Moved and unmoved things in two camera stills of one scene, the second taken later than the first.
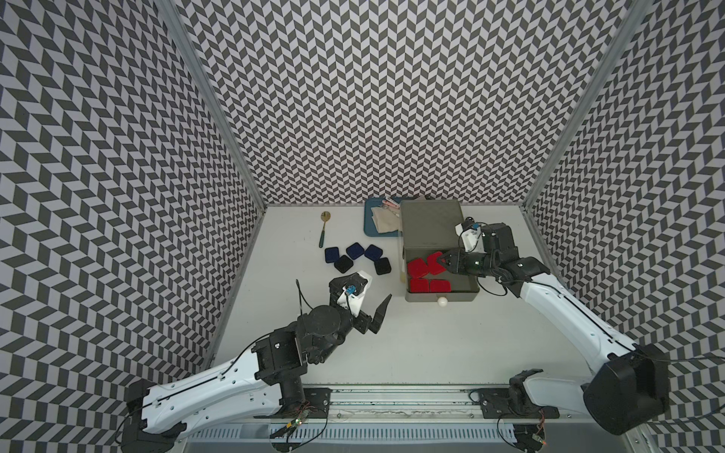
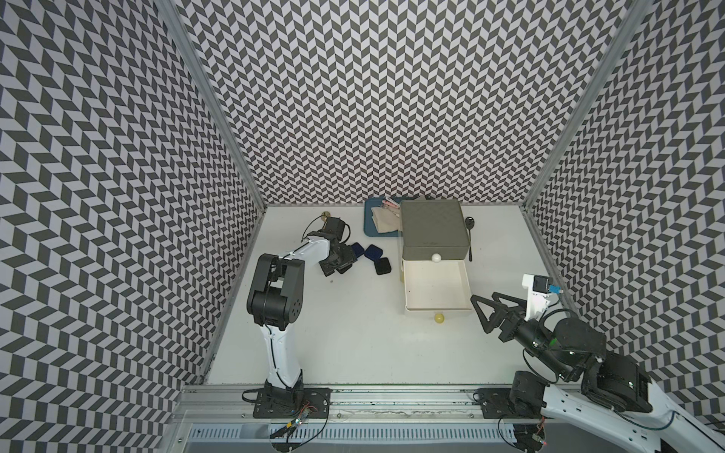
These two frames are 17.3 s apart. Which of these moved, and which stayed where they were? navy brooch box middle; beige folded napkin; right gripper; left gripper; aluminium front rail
Moved: right gripper; left gripper
Stayed: navy brooch box middle; aluminium front rail; beige folded napkin
